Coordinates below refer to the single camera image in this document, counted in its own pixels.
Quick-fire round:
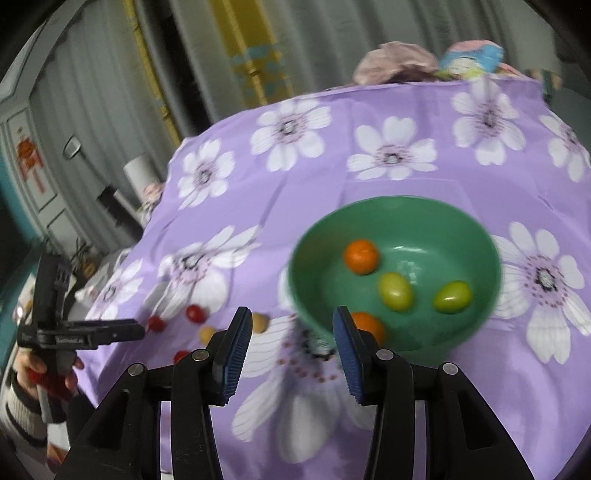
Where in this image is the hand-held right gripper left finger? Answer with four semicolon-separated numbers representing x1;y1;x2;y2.
69;307;254;480

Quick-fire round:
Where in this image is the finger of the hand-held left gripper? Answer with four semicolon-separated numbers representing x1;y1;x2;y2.
59;318;147;350

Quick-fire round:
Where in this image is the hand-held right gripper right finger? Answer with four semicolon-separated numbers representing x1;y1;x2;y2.
332;305;536;480

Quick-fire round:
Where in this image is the orange tomato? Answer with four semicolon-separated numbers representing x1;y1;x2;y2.
343;239;381;276
351;312;387;345

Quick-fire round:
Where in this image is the green tomato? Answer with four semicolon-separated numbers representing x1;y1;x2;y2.
433;281;474;315
379;272;414;311

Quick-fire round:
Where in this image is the green plastic bowl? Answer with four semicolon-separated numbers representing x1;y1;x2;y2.
287;196;503;352

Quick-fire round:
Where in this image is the person's left forearm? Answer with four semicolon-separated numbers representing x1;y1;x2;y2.
0;369;51;450

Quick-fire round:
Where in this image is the person's left hand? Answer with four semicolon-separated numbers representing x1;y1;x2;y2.
12;348;86;402

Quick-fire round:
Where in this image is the black upright vacuum cleaner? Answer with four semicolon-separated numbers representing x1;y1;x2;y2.
62;135;144;241

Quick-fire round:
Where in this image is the floral cloth pile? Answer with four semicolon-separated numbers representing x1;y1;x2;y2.
141;182;167;227

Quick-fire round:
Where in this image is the white cylinder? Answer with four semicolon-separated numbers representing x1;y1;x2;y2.
123;155;160;204

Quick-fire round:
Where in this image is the purple floral blanket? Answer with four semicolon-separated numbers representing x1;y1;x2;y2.
74;76;591;480

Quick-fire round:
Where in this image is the grey curtain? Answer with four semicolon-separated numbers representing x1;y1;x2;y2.
32;0;568;259

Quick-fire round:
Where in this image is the gold pole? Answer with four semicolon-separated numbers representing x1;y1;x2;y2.
124;0;183;146

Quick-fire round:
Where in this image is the pink crumpled cloth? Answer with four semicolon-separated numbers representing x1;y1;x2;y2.
353;41;440;85

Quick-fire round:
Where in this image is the yellow patterned curtain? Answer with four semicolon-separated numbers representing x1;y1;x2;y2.
210;0;296;107

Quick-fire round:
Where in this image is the cartoon print pillow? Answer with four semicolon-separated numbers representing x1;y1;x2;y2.
438;39;505;78

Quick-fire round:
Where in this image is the red knot wall ornament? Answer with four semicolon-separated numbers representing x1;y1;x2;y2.
16;129;47;192

